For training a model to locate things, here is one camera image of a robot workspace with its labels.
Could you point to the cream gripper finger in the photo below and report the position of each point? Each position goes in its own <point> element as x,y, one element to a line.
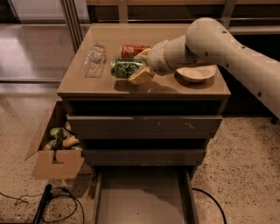
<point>141,76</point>
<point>143,55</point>

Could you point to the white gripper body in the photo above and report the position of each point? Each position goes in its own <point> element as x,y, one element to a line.
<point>157,60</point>

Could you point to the green soda can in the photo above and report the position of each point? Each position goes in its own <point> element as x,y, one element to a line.
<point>124,68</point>

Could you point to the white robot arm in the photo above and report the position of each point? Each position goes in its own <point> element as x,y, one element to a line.
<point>208,41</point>

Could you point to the orange soda can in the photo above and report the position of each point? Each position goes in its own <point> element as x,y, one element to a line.
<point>129,51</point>

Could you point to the grey drawer cabinet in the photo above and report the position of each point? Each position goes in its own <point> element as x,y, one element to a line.
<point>167,95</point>

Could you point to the top grey drawer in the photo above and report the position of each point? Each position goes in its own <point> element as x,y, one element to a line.
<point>145,127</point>

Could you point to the middle grey drawer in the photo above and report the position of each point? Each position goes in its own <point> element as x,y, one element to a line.
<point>144,157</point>

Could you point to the bottom grey open drawer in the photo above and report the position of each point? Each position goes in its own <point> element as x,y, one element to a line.
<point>144,195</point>

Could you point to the white paper bowl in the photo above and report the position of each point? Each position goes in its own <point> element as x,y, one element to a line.
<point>197,73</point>

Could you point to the clear plastic bottle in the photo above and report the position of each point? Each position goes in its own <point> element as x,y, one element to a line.
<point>95,61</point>

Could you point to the green chip bag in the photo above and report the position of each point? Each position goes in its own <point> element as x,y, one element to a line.
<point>62,139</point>

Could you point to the cardboard box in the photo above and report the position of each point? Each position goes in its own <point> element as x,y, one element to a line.
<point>59,153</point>

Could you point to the black bar on floor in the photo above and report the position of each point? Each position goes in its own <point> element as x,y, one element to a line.
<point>46,196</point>

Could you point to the metal railing frame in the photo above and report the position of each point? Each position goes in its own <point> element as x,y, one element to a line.
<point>252,21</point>

